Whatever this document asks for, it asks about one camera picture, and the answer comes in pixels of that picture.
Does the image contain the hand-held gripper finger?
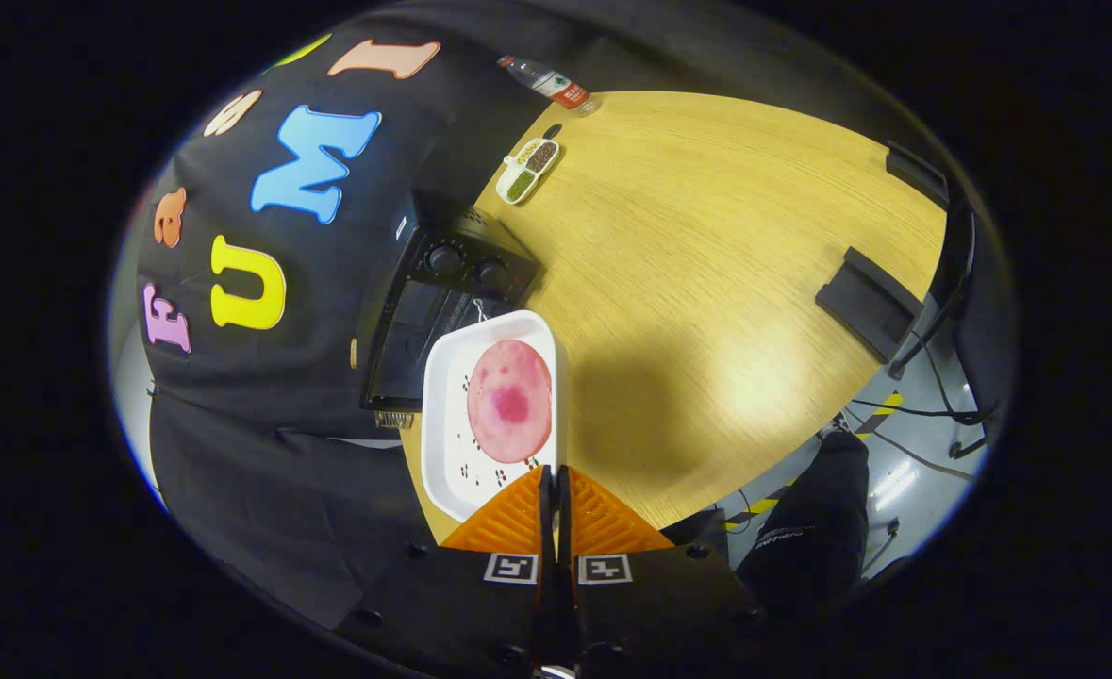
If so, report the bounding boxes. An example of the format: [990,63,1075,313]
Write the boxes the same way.
[557,464,769,675]
[334,464,556,675]

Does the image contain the round pink ham slice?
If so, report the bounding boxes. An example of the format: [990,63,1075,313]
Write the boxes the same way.
[466,339,554,465]

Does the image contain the white rectangular food plate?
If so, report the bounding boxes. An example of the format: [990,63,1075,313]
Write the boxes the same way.
[421,309,571,524]

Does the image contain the black toaster oven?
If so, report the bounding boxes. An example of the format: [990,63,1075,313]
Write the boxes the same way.
[353,189,542,430]

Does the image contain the person's black trouser leg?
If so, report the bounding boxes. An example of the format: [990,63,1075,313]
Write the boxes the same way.
[735,429,872,604]

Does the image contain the white divided bean dish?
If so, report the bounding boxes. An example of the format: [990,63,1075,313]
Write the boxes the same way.
[496,137,562,206]

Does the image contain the black table clamp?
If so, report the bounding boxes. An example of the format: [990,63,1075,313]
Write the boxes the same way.
[815,247,926,364]
[886,141,951,210]

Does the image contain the red label water bottle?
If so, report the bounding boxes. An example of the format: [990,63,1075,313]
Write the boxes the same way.
[497,54,602,118]

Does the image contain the black metal stand pole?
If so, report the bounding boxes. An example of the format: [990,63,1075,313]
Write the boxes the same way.
[888,193,981,380]

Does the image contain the black floor cable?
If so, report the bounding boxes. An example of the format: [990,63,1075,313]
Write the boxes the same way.
[869,429,983,484]
[848,396,998,423]

